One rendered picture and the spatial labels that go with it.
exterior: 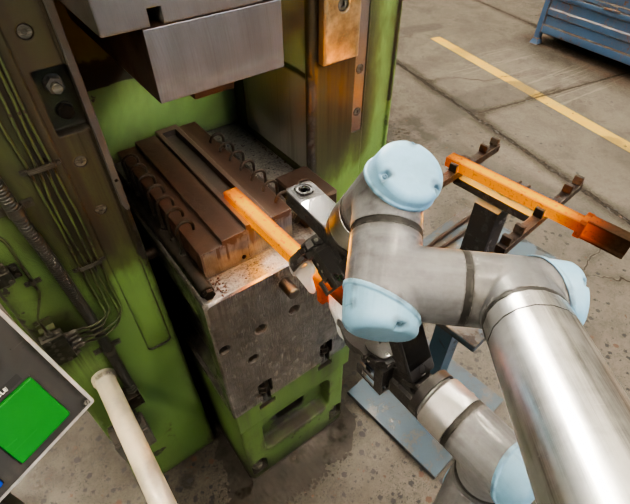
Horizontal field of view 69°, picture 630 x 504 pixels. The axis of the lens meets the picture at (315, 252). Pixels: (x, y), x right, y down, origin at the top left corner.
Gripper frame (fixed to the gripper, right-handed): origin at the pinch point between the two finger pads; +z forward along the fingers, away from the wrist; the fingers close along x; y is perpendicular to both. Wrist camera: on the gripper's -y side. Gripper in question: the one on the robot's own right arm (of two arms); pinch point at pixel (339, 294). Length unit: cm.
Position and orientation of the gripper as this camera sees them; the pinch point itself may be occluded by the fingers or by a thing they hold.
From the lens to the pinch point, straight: 70.8
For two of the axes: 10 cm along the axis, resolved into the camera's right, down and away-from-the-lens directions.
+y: 0.1, 7.1, 7.0
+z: -6.0, -5.5, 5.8
